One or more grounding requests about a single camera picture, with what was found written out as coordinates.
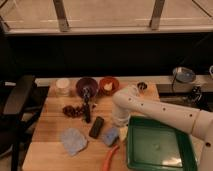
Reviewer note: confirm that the orange bowl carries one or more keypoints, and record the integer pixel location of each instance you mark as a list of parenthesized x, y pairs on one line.
[(108, 85)]

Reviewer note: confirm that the orange carrot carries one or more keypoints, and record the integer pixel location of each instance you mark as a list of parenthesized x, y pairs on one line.
[(108, 158)]

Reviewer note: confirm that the green plastic tray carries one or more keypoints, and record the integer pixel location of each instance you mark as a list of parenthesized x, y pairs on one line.
[(153, 146)]

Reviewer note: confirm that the black chair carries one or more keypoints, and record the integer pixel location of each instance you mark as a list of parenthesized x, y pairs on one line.
[(12, 128)]

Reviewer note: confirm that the purple bowl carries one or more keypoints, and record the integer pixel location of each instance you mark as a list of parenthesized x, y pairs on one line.
[(87, 83)]

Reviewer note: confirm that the dark object on ledge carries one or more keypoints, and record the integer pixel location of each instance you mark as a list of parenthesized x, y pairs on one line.
[(195, 94)]

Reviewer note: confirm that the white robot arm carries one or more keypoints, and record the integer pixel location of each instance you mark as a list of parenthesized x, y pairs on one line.
[(198, 123)]

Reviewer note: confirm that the light blue cloth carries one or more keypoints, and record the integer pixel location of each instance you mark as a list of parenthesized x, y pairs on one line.
[(73, 141)]

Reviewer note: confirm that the white cup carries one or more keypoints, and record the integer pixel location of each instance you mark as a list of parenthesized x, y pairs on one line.
[(63, 86)]

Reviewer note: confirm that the bunch of dark grapes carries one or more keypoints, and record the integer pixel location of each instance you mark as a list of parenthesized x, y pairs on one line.
[(72, 112)]

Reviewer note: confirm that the metal bowl on ledge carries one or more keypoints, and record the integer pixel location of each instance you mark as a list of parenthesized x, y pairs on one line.
[(184, 75)]

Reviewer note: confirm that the dark spoon utensil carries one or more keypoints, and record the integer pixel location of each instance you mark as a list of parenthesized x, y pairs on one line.
[(86, 97)]

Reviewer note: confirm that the black rectangular block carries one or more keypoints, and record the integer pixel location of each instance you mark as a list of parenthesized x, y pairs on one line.
[(96, 127)]

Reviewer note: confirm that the blue sponge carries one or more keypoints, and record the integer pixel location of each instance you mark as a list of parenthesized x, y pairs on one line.
[(110, 136)]

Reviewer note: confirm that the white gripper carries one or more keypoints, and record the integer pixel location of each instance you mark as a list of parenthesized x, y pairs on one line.
[(123, 133)]

